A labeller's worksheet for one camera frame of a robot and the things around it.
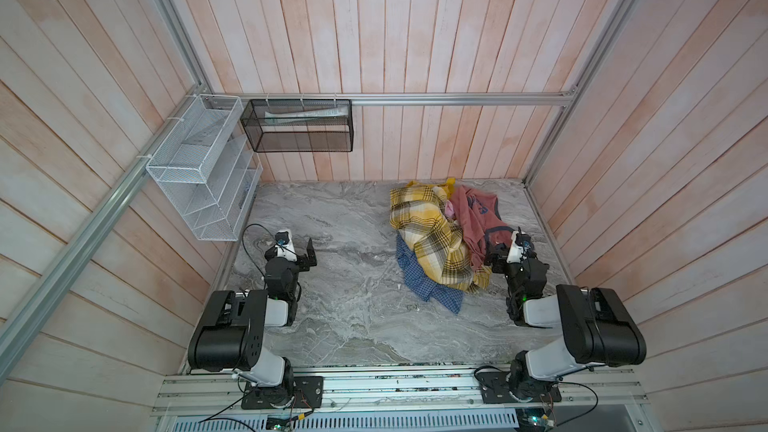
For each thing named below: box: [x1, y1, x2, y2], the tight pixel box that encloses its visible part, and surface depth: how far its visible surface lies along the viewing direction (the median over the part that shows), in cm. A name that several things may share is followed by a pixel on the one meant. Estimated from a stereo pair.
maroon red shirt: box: [451, 184, 514, 269], surface depth 100 cm
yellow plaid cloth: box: [390, 178, 492, 293], surface depth 88 cm
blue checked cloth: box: [396, 233, 465, 314], surface depth 90 cm
